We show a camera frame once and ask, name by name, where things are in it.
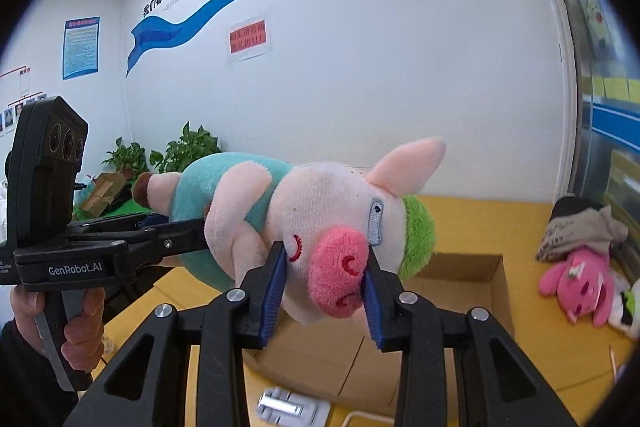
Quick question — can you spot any grey phone stand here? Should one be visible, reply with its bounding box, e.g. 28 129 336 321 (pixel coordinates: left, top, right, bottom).
256 387 331 427

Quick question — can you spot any cardboard tray box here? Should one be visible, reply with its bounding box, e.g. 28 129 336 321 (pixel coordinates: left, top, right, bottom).
244 254 514 416

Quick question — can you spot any pig plush toy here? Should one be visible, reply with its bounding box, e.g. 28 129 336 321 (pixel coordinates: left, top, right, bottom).
132 138 446 325

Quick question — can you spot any clear phone case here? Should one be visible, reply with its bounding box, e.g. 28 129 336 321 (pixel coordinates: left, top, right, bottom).
341 411 394 427

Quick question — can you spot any black sleeve forearm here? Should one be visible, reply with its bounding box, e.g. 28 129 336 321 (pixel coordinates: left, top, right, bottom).
0 320 79 427

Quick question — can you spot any person's left hand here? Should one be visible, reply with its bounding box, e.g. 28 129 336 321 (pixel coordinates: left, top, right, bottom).
8 285 108 374

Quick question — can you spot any green covered side table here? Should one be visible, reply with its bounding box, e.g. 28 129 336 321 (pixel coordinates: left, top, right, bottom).
73 198 150 221

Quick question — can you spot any small cardboard box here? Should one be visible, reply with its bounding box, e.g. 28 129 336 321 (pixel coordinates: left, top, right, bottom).
80 172 128 218

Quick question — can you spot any potted green plant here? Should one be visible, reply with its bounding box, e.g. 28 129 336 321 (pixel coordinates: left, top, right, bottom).
149 122 221 173

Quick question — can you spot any pink pen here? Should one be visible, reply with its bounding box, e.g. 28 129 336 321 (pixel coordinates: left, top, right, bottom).
608 345 618 384

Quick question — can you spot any pink bear plush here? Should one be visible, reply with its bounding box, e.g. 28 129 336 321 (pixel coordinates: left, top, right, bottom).
538 247 615 327

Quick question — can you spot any white panda plush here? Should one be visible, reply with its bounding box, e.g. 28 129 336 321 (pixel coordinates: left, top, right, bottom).
608 280 640 340

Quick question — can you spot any grey beige cloth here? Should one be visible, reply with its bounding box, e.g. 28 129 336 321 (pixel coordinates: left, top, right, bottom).
536 195 629 262

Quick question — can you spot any blue wall poster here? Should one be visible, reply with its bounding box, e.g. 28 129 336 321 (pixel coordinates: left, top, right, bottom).
62 16 100 80

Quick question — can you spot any red wall notice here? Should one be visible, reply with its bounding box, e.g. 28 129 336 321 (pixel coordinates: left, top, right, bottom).
229 18 268 61

